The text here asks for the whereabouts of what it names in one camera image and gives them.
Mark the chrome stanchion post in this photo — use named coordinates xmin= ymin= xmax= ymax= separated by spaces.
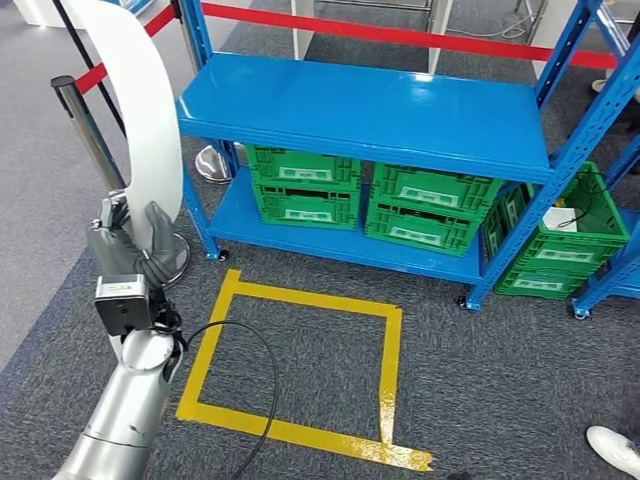
xmin=50 ymin=74 xmax=192 ymax=287

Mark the white table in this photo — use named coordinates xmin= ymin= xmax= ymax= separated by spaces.
xmin=291 ymin=0 xmax=454 ymax=74
xmin=530 ymin=0 xmax=581 ymax=79

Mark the white floor cable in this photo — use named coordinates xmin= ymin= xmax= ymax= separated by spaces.
xmin=445 ymin=19 xmax=531 ymax=41

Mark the yellow floor tape square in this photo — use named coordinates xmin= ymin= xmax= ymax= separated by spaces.
xmin=174 ymin=268 xmax=435 ymax=474

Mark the long red barrier belt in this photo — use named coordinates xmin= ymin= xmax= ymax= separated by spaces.
xmin=199 ymin=1 xmax=618 ymax=71

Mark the white curved plastic part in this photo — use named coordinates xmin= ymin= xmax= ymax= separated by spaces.
xmin=59 ymin=0 xmax=184 ymax=252

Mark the open green plastic crate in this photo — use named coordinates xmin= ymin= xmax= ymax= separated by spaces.
xmin=481 ymin=162 xmax=631 ymax=280

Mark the short red barrier belt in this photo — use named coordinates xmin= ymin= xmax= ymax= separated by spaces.
xmin=75 ymin=3 xmax=176 ymax=95

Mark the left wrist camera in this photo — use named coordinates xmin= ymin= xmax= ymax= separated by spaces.
xmin=94 ymin=273 xmax=152 ymax=338

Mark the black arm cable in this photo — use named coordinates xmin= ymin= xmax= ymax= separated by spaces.
xmin=174 ymin=320 xmax=279 ymax=480

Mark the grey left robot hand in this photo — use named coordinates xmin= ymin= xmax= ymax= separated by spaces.
xmin=85 ymin=192 xmax=178 ymax=287

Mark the dark stanchion post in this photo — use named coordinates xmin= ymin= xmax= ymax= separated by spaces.
xmin=170 ymin=0 xmax=237 ymax=185

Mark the white item in crate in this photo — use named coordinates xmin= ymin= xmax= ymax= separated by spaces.
xmin=542 ymin=207 xmax=580 ymax=233

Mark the person's foot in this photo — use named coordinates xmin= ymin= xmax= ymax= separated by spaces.
xmin=586 ymin=425 xmax=640 ymax=478

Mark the black cable in crate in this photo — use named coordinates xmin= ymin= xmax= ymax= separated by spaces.
xmin=557 ymin=170 xmax=618 ymax=230

